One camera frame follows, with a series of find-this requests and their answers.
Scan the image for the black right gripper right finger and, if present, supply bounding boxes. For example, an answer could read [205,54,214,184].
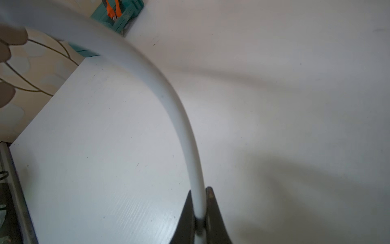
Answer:
[205,187,232,244]

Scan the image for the white power cord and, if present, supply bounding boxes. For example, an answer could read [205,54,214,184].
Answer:
[0,0,207,220]

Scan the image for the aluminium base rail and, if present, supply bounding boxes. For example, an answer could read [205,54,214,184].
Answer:
[1,142,39,244]

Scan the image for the orange handled pliers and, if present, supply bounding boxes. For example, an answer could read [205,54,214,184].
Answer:
[102,0,122,22]

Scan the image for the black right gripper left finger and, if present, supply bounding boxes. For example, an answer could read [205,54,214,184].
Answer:
[170,191,196,244]

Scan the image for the green plastic tool case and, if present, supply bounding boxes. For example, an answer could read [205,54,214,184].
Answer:
[68,0,145,59]

